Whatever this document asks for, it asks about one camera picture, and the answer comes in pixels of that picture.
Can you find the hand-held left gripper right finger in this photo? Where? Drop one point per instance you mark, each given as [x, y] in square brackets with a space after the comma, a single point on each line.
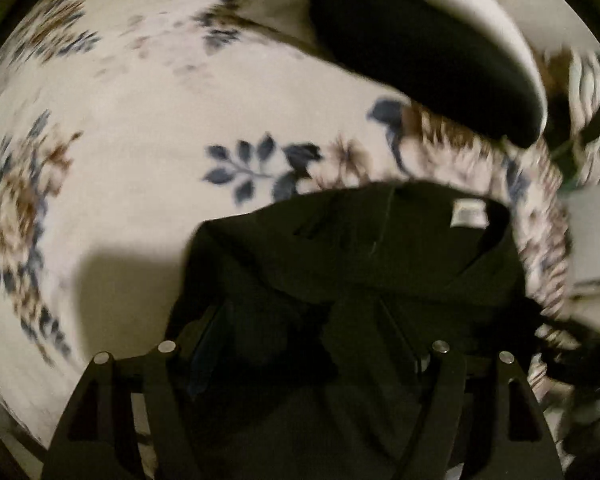
[450, 400]

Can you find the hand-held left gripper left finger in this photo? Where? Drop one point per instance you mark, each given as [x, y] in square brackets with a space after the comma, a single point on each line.
[160, 400]

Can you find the black printed t-shirt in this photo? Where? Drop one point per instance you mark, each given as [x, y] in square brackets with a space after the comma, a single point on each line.
[360, 270]

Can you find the floral bedspread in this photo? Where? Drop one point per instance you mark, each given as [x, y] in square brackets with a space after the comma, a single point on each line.
[130, 135]

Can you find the white and black curved object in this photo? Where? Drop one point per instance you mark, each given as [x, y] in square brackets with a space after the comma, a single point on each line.
[480, 5]

